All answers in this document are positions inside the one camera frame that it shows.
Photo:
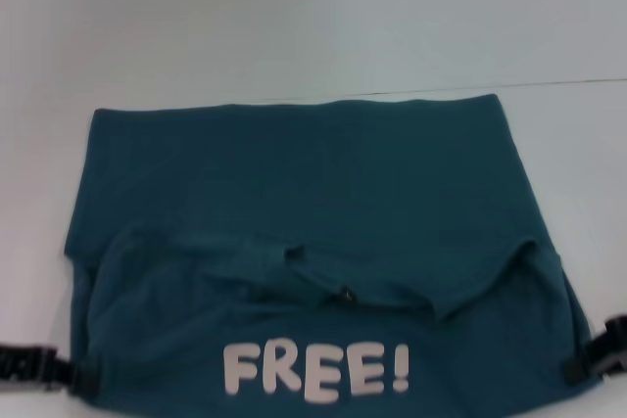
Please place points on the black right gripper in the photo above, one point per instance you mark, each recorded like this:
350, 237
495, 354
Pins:
611, 344

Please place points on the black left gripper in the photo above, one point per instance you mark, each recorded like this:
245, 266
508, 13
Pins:
24, 364

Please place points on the teal blue shirt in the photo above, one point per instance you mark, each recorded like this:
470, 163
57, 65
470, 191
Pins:
318, 193

